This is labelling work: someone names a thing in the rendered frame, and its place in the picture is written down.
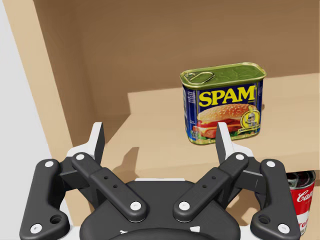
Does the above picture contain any red and white can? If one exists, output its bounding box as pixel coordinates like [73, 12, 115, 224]
[286, 170, 317, 236]

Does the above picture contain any pale wooden shelf unit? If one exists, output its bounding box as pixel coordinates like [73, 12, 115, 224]
[2, 0, 320, 240]

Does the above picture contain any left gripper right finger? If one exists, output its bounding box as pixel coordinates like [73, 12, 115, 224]
[172, 121, 302, 238]

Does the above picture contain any green and blue rectangular can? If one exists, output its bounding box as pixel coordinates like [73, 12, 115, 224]
[179, 62, 267, 145]

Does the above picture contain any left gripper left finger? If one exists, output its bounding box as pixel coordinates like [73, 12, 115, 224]
[19, 121, 148, 240]

